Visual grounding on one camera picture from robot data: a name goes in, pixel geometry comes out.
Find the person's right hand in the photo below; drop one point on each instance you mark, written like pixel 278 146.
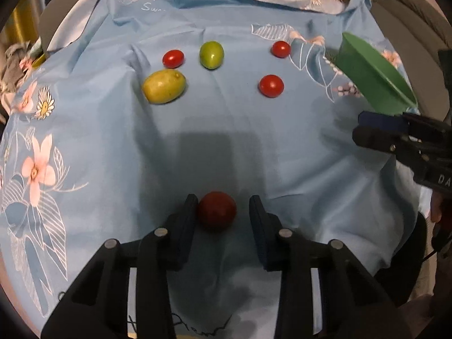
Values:
pixel 436 206

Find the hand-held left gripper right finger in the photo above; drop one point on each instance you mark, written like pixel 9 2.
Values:
pixel 260 229

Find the oval yellow-green jujube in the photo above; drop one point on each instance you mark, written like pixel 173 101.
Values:
pixel 164 86

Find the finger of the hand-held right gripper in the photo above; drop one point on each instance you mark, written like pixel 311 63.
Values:
pixel 379 120
pixel 378 139

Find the round green jujube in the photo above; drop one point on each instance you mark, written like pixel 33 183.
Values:
pixel 211 55

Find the large dark red tomato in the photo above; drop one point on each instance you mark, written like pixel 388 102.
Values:
pixel 216 210

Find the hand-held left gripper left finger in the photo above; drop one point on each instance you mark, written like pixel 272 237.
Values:
pixel 187 227

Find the small red cherry tomato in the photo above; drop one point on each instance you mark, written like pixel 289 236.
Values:
pixel 173 58
pixel 280 48
pixel 271 85

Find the grey floral cloth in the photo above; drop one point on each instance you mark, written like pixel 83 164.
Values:
pixel 16 67

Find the green plastic bowl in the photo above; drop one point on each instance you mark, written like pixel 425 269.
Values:
pixel 370 74

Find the blue floral blanket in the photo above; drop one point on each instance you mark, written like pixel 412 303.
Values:
pixel 226 141

